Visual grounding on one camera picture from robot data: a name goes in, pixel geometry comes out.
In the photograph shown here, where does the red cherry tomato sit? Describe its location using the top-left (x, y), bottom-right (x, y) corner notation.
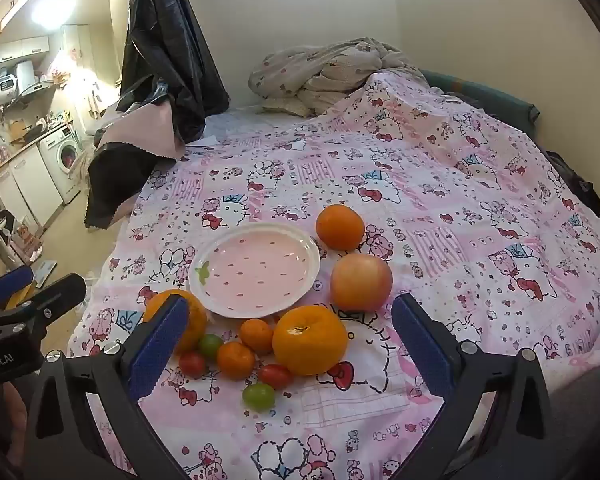
top-left (179, 351), bottom-right (207, 378)
top-left (258, 363), bottom-right (295, 389)

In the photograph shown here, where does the grey bathroom scale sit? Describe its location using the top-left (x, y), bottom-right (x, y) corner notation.
top-left (30, 259), bottom-right (58, 286)

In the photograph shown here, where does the white water heater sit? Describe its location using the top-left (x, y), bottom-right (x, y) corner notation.
top-left (0, 74), bottom-right (21, 111)

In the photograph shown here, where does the ceiling light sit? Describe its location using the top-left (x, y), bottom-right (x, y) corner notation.
top-left (30, 0), bottom-right (78, 28)

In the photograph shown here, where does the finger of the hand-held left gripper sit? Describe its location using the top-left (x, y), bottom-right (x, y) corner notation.
top-left (0, 266), bottom-right (35, 311)
top-left (0, 273), bottom-right (87, 333)

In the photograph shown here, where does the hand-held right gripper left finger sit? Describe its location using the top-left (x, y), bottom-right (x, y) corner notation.
top-left (24, 294), bottom-right (191, 480)

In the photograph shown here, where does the large orange with navel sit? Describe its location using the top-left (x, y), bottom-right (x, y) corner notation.
top-left (272, 305), bottom-right (349, 377)

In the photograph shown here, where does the stack of small boxes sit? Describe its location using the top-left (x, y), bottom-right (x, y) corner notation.
top-left (10, 222), bottom-right (43, 261)

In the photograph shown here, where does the pink cartoon printed blanket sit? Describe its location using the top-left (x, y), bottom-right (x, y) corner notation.
top-left (67, 67), bottom-right (600, 480)

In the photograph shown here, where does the round smooth orange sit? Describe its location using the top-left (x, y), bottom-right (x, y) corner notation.
top-left (315, 204), bottom-right (366, 251)

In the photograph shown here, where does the pink strawberry print plate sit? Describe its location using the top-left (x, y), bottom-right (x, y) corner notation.
top-left (187, 222), bottom-right (322, 319)

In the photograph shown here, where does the pink cloth with zigzag edge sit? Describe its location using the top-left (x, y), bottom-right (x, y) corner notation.
top-left (97, 102), bottom-right (186, 161)

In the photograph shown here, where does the white washing machine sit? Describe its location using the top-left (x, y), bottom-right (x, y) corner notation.
top-left (39, 127), bottom-right (83, 203)

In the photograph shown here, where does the white wall cabinet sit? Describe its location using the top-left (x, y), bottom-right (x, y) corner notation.
top-left (22, 36), bottom-right (51, 58)

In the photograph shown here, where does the green cherry tomato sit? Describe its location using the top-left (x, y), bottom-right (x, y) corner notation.
top-left (243, 383), bottom-right (276, 409)
top-left (198, 334), bottom-right (224, 359)

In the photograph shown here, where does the dark cloth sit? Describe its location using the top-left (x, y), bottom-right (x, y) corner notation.
top-left (545, 150), bottom-right (600, 216)

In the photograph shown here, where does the black cloth with zigzag edge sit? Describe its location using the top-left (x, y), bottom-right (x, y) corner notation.
top-left (84, 140), bottom-right (161, 231)

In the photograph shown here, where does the crumpled beige printed quilt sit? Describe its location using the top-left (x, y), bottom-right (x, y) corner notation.
top-left (248, 37), bottom-right (421, 118)

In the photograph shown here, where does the teal bed frame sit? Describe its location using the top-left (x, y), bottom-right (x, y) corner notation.
top-left (420, 69), bottom-right (540, 126)

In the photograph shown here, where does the small mandarin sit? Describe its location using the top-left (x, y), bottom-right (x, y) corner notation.
top-left (239, 318), bottom-right (274, 355)
top-left (216, 341), bottom-right (256, 381)

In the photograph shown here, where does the white floor cabinet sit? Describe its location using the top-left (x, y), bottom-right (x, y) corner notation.
top-left (0, 147), bottom-right (63, 226)

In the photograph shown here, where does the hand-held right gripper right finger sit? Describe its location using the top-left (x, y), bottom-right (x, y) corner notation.
top-left (391, 292), bottom-right (568, 480)

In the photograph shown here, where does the red yellow apple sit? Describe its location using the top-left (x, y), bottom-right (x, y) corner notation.
top-left (330, 253), bottom-right (394, 312)

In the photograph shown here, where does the white paper sheet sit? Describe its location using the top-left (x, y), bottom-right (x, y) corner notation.
top-left (185, 134), bottom-right (221, 150)

